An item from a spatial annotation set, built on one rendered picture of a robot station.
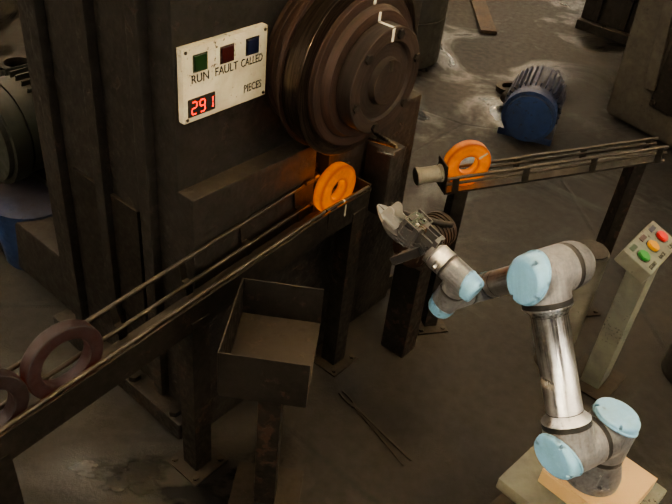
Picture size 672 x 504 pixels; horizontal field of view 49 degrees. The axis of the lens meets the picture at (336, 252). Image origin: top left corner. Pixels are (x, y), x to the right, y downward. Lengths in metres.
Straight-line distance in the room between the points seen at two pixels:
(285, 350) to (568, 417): 0.68
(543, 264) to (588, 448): 0.44
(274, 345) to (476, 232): 1.75
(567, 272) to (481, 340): 1.16
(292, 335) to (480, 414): 0.94
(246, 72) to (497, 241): 1.83
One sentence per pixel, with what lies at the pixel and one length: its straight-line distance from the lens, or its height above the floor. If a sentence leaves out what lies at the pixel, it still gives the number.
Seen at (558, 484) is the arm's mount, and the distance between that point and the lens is 2.05.
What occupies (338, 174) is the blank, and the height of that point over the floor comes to 0.80.
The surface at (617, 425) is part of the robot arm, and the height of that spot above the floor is 0.58.
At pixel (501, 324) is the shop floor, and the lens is 2.94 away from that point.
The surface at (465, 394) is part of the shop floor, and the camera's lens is 2.64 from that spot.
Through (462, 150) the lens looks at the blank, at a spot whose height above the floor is 0.76.
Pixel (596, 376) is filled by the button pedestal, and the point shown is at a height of 0.06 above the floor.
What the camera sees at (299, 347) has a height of 0.60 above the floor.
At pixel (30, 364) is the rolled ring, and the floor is 0.72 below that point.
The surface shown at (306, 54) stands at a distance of 1.77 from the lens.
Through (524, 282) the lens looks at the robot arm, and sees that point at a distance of 1.72.
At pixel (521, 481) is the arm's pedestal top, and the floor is 0.30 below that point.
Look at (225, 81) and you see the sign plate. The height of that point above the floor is 1.13.
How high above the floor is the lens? 1.89
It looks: 37 degrees down
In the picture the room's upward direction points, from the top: 7 degrees clockwise
